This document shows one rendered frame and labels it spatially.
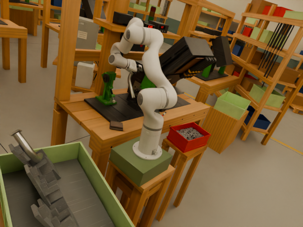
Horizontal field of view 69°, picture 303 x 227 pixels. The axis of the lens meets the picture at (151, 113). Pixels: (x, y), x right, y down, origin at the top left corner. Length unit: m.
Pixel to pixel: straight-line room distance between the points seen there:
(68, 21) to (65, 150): 0.89
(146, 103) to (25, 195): 0.72
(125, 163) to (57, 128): 0.92
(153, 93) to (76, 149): 0.57
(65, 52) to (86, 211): 1.13
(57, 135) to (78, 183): 0.93
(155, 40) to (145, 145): 0.62
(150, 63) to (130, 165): 0.59
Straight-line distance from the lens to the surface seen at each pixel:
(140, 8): 7.67
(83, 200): 1.22
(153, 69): 1.26
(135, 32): 1.32
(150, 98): 1.16
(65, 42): 1.79
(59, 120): 2.05
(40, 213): 0.83
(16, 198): 1.24
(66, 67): 1.85
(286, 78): 4.34
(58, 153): 1.37
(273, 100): 4.41
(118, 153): 1.36
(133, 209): 1.49
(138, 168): 1.28
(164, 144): 1.90
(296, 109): 7.90
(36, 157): 1.09
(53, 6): 9.34
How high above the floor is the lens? 1.78
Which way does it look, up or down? 26 degrees down
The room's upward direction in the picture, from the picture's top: 17 degrees clockwise
